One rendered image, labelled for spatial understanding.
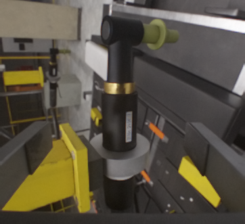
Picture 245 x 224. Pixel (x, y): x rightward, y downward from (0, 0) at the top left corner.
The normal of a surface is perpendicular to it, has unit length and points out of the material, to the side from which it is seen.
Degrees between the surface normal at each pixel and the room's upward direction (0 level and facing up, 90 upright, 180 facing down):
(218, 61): 0
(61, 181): 90
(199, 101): 0
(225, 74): 0
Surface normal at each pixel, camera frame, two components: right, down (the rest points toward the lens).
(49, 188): 0.50, 0.22
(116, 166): -0.07, 0.25
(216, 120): -0.86, 0.12
